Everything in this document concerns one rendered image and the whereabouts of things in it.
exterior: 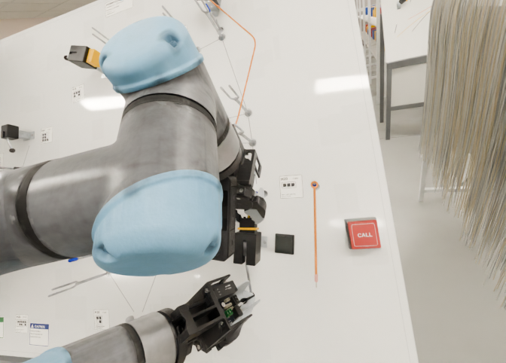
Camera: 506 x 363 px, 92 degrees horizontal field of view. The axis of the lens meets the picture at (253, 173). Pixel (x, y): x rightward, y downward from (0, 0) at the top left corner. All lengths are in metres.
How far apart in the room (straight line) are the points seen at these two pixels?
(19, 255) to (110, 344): 0.15
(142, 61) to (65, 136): 0.74
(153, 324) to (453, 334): 1.54
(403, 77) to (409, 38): 0.38
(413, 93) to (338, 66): 2.64
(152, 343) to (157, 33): 0.31
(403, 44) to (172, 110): 3.10
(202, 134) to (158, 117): 0.03
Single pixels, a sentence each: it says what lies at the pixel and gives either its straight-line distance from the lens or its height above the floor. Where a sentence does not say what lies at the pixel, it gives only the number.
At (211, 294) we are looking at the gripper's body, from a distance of 0.39.
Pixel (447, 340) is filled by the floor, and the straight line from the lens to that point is 1.70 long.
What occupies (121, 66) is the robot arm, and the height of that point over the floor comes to 1.47.
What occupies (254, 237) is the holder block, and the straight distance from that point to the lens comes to 0.46.
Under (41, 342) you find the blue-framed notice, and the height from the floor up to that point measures 0.90.
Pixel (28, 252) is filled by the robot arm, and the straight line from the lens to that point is 0.22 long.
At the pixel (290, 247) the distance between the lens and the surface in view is 0.53.
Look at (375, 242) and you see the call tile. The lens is 0.50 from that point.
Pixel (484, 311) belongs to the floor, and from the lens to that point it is 1.83.
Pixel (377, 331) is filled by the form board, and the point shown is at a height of 0.95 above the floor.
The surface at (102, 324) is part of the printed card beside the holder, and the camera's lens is 0.82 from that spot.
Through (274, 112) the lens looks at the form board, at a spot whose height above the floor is 1.31.
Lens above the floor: 1.47
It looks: 29 degrees down
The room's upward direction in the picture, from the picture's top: 17 degrees counter-clockwise
